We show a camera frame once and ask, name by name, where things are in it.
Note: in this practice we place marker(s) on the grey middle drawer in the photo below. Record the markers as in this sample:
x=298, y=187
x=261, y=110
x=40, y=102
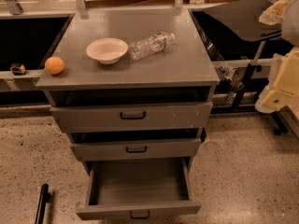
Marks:
x=142, y=149

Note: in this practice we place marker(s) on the grey top drawer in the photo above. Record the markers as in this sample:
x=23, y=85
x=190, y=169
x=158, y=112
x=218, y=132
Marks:
x=113, y=118

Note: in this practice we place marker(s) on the black tray stand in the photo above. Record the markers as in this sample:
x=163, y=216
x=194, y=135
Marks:
x=242, y=18

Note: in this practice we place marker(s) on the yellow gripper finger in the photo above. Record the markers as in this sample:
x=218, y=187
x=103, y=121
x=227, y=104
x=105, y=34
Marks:
x=274, y=14
x=283, y=87

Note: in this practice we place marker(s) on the yellow black tape measure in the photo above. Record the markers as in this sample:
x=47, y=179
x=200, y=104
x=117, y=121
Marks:
x=18, y=69

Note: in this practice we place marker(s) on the grey drawer cabinet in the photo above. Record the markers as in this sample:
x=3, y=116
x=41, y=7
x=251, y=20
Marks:
x=182, y=73

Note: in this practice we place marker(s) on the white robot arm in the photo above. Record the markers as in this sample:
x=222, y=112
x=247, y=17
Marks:
x=290, y=23

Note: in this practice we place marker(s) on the grey drawer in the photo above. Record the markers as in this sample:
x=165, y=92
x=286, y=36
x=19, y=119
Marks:
x=142, y=149
x=138, y=189
x=113, y=118

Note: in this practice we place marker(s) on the white bowl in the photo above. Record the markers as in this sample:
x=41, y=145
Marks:
x=107, y=50

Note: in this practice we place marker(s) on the grey bottom drawer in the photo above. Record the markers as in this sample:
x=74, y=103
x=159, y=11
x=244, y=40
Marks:
x=138, y=189

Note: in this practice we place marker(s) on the orange fruit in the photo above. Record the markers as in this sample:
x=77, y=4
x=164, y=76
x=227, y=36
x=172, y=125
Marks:
x=54, y=65

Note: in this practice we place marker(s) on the clear plastic water bottle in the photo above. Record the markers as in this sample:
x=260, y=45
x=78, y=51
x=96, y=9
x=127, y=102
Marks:
x=150, y=45

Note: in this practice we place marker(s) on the black bar on floor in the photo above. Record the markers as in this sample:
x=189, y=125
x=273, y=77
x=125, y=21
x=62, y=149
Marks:
x=44, y=198

